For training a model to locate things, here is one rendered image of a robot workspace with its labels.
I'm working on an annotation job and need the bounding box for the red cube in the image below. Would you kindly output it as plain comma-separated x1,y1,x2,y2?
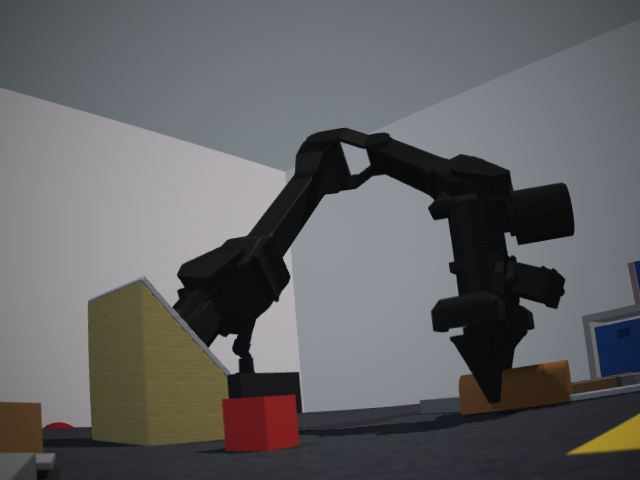
222,395,299,452

